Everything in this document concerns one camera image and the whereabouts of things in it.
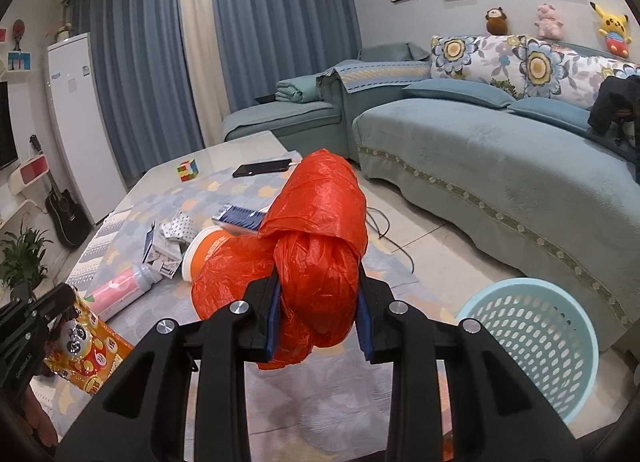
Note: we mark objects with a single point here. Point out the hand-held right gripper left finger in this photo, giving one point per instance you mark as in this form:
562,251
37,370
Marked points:
273,327

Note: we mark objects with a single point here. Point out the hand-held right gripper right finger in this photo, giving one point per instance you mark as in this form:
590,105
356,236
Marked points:
363,332

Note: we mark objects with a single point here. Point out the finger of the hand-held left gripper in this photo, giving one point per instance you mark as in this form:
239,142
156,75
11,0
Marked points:
55,299

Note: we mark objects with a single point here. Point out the yellow snack bag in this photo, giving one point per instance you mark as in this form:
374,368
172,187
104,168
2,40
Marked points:
95,357

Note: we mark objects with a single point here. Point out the orange box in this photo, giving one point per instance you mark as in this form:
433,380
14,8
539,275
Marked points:
320,202

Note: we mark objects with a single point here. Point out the light blue perforated basket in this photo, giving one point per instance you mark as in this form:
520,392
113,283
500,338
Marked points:
540,342

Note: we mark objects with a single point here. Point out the person's left hand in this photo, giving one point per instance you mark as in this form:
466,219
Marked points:
39,417

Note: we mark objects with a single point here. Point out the green potted plant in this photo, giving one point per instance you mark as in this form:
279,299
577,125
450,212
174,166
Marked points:
22,262

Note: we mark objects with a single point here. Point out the pink plastic bottle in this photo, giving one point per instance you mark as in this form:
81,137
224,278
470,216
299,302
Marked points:
125,289

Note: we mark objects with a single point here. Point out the black acoustic guitar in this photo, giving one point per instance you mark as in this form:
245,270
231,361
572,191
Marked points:
67,217

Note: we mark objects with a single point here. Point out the white and orange cup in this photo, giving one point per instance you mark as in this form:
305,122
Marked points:
205,252

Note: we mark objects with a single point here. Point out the scale-patterned table mat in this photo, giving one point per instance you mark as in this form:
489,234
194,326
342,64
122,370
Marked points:
165,342

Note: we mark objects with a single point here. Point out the blue striped packet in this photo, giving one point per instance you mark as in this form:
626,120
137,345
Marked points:
240,219

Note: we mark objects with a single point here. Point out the white printed carton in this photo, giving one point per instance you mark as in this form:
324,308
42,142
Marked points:
162,254

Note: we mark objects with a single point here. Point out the white and red shelf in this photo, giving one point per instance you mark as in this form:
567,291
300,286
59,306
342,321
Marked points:
30,172

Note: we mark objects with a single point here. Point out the silver dotted packet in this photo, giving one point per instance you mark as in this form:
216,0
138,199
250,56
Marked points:
177,227

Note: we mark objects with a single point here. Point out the black smartphone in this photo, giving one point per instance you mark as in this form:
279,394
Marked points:
260,168

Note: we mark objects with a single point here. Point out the white standing air conditioner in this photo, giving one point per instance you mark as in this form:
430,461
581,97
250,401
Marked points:
82,132

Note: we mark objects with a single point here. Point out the colourful puzzle cube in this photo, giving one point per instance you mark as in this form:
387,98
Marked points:
187,171

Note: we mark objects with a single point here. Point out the black television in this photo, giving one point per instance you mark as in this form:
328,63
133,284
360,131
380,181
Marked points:
6,127

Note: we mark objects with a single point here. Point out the white coffee table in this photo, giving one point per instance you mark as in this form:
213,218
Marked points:
225,147

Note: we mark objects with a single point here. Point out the teal sofa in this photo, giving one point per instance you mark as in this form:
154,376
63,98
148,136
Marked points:
475,177

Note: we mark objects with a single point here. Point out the black flat device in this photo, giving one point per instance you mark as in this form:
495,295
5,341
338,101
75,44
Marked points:
265,98

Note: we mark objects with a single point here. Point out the folded teal blanket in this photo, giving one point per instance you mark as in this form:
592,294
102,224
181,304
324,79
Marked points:
297,89

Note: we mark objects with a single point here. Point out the blue picture on shelf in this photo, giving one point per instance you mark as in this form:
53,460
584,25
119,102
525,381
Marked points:
19,61

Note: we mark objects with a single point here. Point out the blue curtain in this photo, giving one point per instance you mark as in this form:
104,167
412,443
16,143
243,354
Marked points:
140,67
285,17

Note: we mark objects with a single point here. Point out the striped armrest cover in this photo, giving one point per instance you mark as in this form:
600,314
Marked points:
380,76

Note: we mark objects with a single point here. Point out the teal cushion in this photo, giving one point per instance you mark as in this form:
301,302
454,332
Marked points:
455,92
390,52
550,114

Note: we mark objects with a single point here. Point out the racket-shaped ornament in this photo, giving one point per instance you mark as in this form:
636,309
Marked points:
18,32

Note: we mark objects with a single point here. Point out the small potted plant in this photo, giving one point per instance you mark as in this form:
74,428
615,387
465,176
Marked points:
63,29

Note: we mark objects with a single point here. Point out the teal back cushion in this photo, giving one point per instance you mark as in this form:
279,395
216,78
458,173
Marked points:
390,52

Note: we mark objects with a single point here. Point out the white curtain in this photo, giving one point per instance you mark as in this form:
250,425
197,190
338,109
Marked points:
202,42

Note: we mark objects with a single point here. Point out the floral pillow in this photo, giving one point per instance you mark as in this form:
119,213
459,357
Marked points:
475,59
565,69

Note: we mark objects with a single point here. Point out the black jacket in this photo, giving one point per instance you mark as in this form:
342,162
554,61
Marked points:
612,107

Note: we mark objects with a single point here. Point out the brown monkey plush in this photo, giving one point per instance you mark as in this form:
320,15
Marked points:
496,22

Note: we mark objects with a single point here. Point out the pink pig plush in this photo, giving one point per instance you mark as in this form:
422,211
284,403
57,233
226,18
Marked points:
549,22

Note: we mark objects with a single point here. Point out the yellow mouse plush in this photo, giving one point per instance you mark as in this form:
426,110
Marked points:
612,29

